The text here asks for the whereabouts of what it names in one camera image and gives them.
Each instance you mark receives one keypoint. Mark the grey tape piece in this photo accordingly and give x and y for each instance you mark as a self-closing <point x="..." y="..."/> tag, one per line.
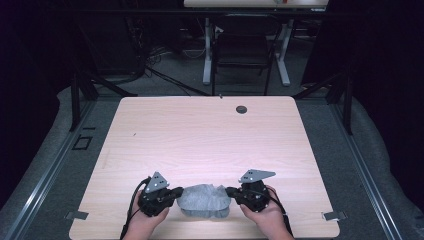
<point x="76" y="215"/>
<point x="334" y="215"/>

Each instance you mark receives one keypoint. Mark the black metal crossbar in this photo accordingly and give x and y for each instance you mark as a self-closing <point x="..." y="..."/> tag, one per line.
<point x="133" y="12"/>

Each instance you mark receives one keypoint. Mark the short black tape strip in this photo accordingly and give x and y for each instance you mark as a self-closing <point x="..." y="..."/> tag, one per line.
<point x="89" y="128"/>

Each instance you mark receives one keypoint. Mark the black tape square outline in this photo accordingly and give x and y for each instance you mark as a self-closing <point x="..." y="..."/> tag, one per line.
<point x="80" y="148"/>

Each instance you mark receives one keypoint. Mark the person's right hand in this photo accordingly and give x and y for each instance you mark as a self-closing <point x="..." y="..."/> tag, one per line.
<point x="268" y="223"/>

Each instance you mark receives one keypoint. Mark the black metal frame strut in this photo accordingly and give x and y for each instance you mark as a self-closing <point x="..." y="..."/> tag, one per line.
<point x="75" y="100"/>
<point x="348" y="103"/>

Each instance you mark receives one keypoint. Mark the black table grommet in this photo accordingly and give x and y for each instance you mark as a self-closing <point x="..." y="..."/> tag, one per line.
<point x="241" y="109"/>

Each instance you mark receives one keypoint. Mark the black curtain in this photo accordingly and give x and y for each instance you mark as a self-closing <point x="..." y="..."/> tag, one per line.
<point x="390" y="83"/>
<point x="26" y="83"/>

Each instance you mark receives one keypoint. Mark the white desk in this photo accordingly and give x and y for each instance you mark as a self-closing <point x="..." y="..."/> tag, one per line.
<point x="250" y="3"/>

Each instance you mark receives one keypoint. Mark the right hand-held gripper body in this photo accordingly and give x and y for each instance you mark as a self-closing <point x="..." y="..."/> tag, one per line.
<point x="253" y="198"/>

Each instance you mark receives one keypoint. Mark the person's left hand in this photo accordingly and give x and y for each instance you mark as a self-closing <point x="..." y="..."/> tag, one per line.
<point x="143" y="226"/>

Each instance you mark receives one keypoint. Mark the aluminium floor rail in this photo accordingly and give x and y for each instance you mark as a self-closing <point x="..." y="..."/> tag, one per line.
<point x="50" y="176"/>
<point x="369" y="176"/>

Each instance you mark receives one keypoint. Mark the black chair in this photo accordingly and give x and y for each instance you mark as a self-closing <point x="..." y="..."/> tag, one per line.
<point x="241" y="50"/>

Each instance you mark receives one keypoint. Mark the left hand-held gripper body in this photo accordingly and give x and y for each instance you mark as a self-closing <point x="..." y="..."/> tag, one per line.
<point x="153" y="201"/>

